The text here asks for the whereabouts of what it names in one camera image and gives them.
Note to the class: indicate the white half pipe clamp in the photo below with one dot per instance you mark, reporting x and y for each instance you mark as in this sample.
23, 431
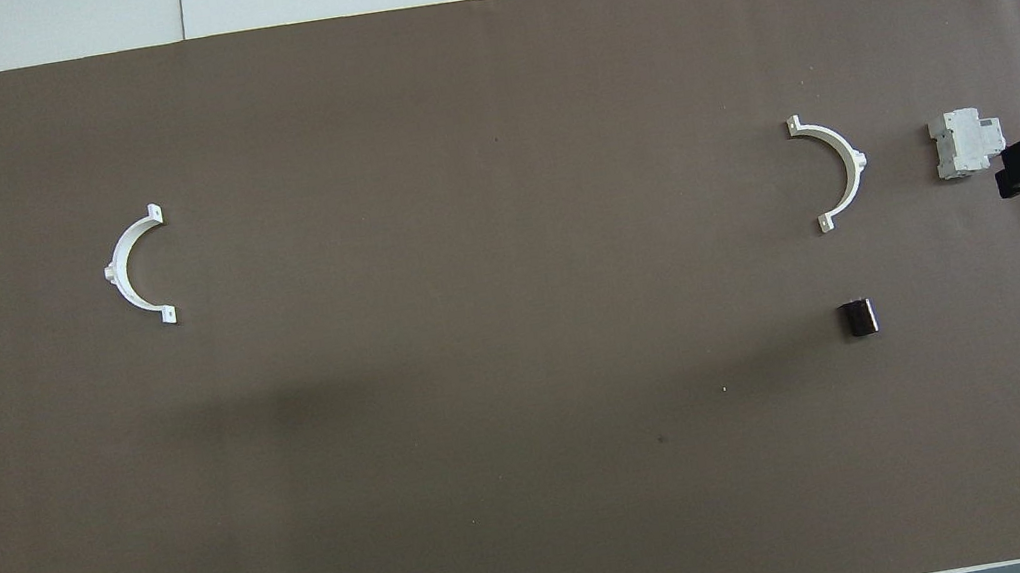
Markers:
119, 284
853, 170

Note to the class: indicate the white circuit breaker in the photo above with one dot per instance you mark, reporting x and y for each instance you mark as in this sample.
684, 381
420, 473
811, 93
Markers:
962, 143

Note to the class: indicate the dark brown small block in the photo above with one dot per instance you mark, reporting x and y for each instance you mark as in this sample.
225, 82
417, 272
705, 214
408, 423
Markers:
859, 318

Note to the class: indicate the brown paper table mat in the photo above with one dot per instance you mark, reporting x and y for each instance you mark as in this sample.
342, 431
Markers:
540, 484

